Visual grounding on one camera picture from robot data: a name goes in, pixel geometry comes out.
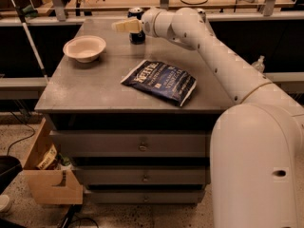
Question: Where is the grey drawer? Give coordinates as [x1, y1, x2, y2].
[85, 189, 205, 204]
[73, 166, 209, 185]
[50, 130, 207, 158]

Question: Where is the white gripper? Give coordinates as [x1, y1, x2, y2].
[111, 8, 175, 38]

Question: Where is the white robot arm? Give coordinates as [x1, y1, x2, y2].
[112, 8, 304, 228]

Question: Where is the yellow snack bag in crate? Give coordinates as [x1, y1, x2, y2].
[36, 145, 57, 170]

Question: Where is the white pole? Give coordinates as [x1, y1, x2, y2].
[10, 0, 49, 84]

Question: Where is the blue pepsi can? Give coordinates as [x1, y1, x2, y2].
[127, 8, 145, 45]

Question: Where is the black floor cable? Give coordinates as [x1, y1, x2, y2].
[6, 111, 37, 157]

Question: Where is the blue kettle chips bag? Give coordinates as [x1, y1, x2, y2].
[121, 60, 197, 106]

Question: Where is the wooden crate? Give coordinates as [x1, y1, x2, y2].
[23, 119, 83, 204]

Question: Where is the middle grey drawer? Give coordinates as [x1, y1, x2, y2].
[73, 166, 209, 185]

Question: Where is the black chair seat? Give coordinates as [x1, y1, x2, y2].
[0, 156, 23, 194]

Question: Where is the grey drawer cabinet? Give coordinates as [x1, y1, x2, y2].
[35, 19, 232, 191]

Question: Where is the clear sanitizer bottle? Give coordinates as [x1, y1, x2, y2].
[252, 55, 265, 72]

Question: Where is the bottom grey drawer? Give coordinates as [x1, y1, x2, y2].
[85, 189, 205, 204]

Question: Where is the green white soda can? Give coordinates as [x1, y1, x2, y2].
[197, 8, 206, 22]

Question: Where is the top grey drawer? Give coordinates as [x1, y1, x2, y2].
[50, 130, 207, 158]

